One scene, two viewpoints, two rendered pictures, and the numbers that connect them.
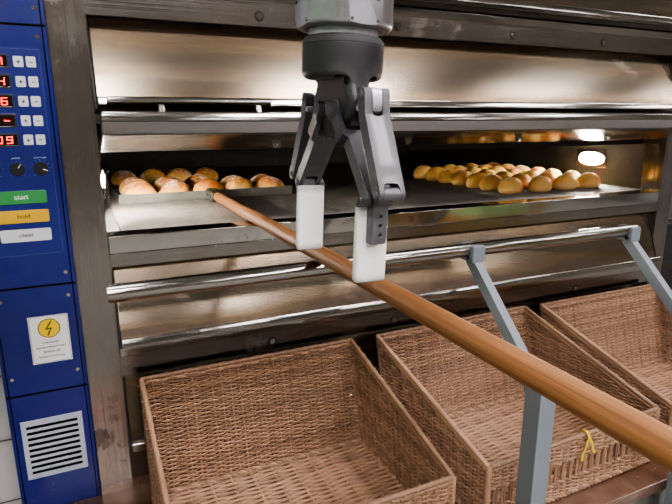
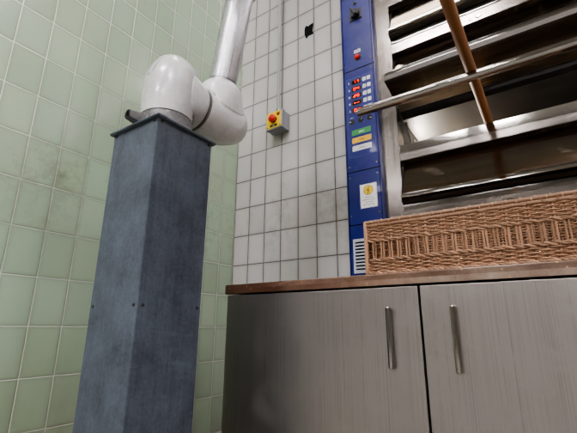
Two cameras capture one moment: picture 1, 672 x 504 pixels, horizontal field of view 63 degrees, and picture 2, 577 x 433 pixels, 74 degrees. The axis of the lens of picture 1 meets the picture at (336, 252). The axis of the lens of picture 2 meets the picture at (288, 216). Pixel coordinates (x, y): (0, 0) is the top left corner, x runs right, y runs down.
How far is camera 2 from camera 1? 112 cm
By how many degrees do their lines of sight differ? 66
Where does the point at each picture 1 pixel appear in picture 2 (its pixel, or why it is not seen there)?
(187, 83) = not seen: hidden behind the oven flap
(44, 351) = (365, 202)
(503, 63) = not seen: outside the picture
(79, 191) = (386, 126)
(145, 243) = (417, 145)
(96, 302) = (392, 179)
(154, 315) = (422, 184)
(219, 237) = (462, 135)
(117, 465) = not seen: hidden behind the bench
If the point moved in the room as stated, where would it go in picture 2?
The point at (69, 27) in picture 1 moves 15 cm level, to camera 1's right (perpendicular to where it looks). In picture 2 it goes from (385, 61) to (410, 41)
